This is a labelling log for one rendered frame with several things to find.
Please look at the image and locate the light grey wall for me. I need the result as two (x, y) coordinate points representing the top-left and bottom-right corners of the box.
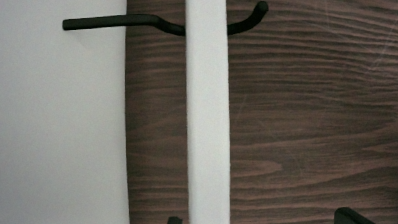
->
(0, 0), (130, 224)

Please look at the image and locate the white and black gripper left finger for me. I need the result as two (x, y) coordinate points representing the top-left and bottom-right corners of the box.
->
(167, 216), (183, 224)

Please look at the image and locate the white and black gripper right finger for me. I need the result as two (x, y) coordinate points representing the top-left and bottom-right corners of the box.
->
(334, 207), (375, 224)

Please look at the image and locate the black hook tip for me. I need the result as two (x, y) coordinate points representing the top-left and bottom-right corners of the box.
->
(251, 1), (270, 23)

